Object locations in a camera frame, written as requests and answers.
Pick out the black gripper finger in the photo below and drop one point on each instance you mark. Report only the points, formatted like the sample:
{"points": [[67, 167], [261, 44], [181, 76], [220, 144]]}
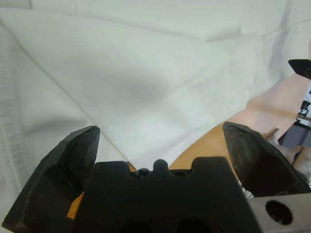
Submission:
{"points": [[257, 165], [48, 184], [302, 66]]}

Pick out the white t-shirt with black logo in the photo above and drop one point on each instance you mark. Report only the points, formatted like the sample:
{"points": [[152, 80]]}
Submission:
{"points": [[121, 72]]}

